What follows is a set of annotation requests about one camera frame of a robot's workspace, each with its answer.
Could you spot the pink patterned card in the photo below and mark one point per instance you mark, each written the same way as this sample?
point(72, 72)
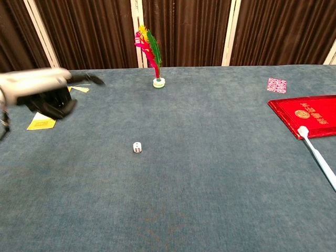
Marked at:
point(276, 85)

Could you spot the red certificate booklet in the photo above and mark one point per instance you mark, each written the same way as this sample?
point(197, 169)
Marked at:
point(309, 115)

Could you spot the yellow white bookmark with tassel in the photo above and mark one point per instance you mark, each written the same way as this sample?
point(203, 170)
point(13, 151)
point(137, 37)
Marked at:
point(42, 123)

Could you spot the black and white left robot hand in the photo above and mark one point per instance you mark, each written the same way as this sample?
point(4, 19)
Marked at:
point(36, 84)

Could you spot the small white die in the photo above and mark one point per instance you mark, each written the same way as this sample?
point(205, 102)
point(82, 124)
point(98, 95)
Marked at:
point(137, 147)

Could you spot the colourful feather shuttlecock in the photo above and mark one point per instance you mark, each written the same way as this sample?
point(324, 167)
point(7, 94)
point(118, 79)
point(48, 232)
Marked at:
point(158, 82)

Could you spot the white toothbrush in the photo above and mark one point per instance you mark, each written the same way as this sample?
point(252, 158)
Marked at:
point(317, 155)

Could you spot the blue velvet tablecloth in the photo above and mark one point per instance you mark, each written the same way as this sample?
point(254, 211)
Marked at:
point(183, 183)

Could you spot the brown curtain screen panel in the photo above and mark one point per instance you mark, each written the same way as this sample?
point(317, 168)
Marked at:
point(189, 31)
point(13, 31)
point(92, 31)
point(283, 31)

